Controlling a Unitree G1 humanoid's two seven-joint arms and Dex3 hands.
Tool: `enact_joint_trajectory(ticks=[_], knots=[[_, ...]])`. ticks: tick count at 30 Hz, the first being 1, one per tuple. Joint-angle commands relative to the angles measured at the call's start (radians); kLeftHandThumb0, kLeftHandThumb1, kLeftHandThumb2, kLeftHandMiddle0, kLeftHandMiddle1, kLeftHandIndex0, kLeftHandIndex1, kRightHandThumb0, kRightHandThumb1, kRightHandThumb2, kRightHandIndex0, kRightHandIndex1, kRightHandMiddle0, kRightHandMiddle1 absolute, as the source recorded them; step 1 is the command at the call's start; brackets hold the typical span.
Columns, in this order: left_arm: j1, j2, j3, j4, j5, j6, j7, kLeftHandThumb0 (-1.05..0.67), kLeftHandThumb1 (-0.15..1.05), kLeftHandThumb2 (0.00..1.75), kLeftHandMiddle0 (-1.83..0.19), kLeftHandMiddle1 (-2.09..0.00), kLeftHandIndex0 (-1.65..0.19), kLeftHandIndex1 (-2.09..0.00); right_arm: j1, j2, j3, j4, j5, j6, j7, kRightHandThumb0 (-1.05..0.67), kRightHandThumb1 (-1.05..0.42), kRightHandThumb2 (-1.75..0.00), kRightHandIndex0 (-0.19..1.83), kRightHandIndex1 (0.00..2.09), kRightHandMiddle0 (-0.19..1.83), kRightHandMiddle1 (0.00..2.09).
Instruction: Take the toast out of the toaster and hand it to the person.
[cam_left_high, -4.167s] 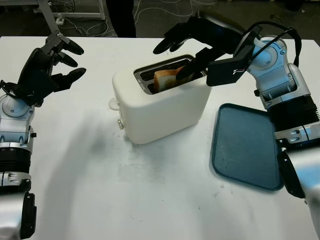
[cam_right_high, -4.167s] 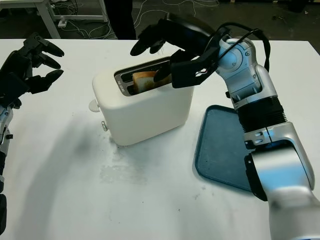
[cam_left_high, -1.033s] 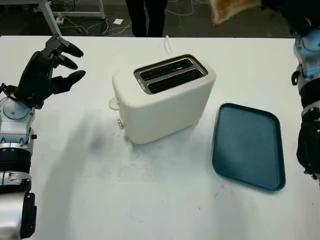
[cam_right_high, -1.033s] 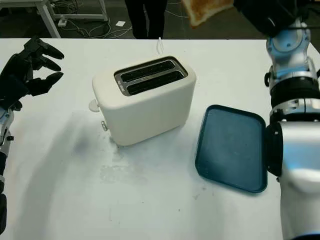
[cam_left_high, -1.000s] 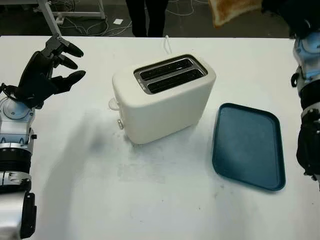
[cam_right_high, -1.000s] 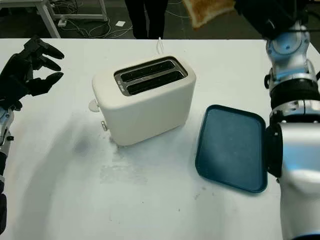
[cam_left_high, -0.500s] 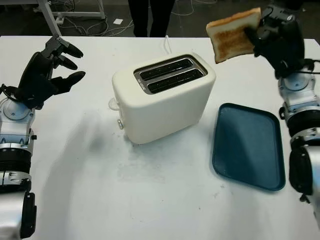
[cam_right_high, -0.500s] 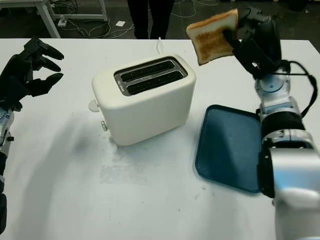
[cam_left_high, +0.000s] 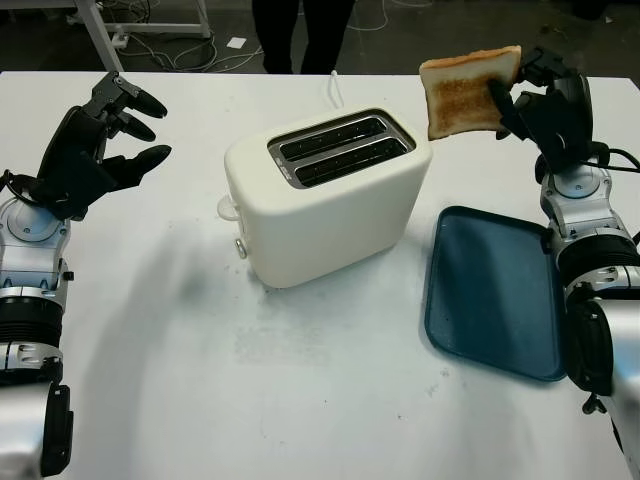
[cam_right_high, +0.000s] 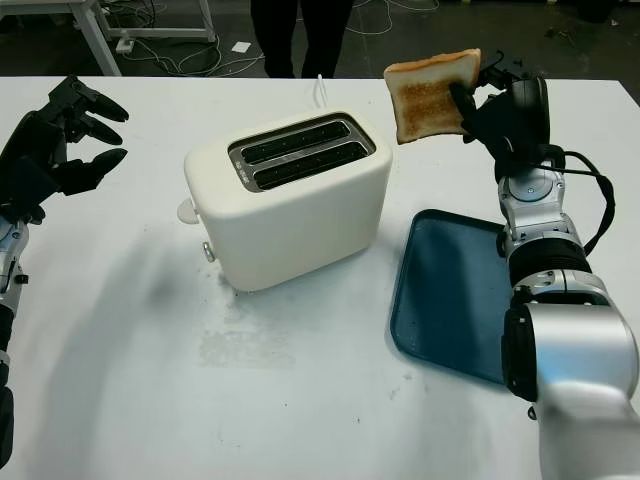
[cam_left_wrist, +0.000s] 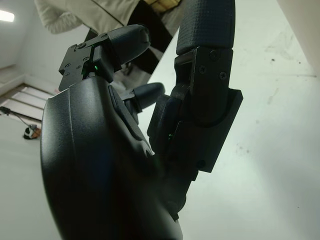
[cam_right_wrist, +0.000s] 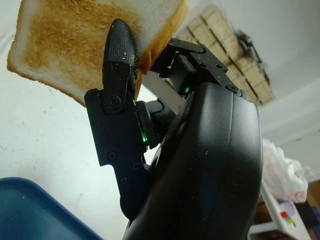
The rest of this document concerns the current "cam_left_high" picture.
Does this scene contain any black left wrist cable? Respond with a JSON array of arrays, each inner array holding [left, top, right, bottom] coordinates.
[[0, 168, 37, 205]]

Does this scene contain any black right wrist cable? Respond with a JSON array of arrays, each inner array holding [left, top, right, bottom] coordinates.
[[582, 142, 640, 175]]

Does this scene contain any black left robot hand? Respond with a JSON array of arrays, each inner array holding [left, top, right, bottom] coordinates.
[[38, 71, 173, 190]]

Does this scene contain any cream two-slot toaster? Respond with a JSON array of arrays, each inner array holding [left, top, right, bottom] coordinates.
[[223, 107, 433, 290]]

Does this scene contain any dark blue plastic tray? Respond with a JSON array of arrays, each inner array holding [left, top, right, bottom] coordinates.
[[423, 205, 570, 385]]

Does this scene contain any person in cream sweater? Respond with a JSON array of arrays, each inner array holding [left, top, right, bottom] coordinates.
[[252, 0, 355, 76]]

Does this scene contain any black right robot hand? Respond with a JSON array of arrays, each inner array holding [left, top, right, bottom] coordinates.
[[487, 47, 596, 175]]

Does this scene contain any toast slice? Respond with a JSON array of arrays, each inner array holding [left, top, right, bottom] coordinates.
[[418, 44, 523, 141]]

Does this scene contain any white floor cable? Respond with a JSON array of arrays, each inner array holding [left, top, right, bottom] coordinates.
[[352, 0, 397, 31], [127, 27, 266, 72]]

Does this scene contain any white toaster power cord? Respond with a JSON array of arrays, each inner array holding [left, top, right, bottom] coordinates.
[[325, 69, 345, 109]]

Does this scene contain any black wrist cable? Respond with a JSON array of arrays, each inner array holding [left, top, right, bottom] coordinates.
[[582, 142, 640, 175], [0, 168, 37, 205]]

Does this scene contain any white metal table frame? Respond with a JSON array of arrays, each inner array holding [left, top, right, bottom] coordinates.
[[0, 0, 212, 72]]

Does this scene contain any white toaster lever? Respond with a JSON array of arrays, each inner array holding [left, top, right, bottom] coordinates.
[[216, 196, 242, 221]]

